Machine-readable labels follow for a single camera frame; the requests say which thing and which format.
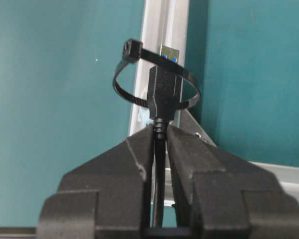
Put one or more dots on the black zip tie loop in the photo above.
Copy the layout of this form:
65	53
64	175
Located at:
165	78

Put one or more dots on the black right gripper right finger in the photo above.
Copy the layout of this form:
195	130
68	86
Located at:
221	196

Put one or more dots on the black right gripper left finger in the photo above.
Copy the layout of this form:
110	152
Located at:
108	197

